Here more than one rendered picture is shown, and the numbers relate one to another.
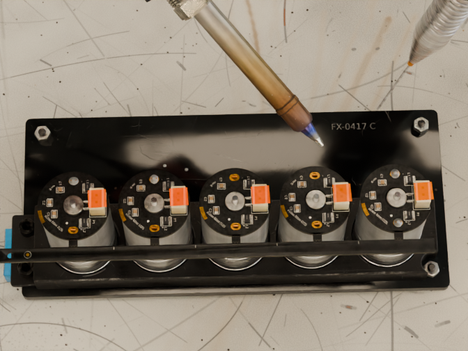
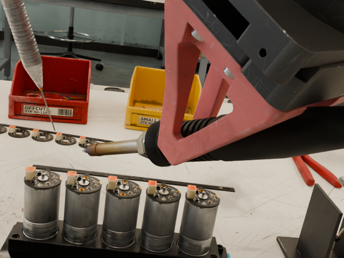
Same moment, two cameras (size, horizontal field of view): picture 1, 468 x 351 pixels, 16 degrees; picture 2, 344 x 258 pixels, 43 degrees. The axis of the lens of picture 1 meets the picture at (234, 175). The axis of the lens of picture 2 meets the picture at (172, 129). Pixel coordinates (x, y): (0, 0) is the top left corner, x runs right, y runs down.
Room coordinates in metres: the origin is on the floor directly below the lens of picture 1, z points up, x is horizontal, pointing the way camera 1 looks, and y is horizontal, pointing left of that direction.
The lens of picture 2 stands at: (0.46, 0.01, 0.96)
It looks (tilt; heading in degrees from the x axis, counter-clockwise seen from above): 20 degrees down; 177
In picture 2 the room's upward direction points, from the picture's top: 9 degrees clockwise
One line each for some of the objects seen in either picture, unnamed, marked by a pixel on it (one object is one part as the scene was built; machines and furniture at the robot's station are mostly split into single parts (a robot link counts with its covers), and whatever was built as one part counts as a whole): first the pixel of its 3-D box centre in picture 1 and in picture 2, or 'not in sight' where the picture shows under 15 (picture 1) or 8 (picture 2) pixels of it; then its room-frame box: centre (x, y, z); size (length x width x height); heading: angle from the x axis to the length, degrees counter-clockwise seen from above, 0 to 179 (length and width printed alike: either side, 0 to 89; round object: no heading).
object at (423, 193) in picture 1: (419, 194); (31, 173); (0.19, -0.06, 0.82); 0.01 x 0.01 x 0.01; 1
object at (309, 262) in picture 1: (312, 222); (81, 213); (0.18, -0.03, 0.79); 0.02 x 0.02 x 0.05
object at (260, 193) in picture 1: (257, 198); (113, 183); (0.18, -0.01, 0.82); 0.01 x 0.01 x 0.01; 1
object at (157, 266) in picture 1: (157, 225); (158, 222); (0.18, 0.03, 0.79); 0.02 x 0.02 x 0.05
